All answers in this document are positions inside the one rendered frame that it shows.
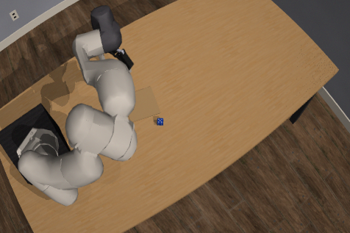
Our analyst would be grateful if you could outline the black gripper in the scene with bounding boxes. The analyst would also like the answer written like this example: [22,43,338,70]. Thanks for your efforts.
[99,48,134,73]

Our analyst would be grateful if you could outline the blue die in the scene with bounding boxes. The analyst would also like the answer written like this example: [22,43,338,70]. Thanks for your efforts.
[157,118,163,126]

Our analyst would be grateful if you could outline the tan square mat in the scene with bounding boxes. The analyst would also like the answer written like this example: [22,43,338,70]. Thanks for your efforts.
[129,87,161,122]

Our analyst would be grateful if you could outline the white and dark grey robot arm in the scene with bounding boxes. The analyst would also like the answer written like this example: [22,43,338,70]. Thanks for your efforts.
[17,5,138,206]

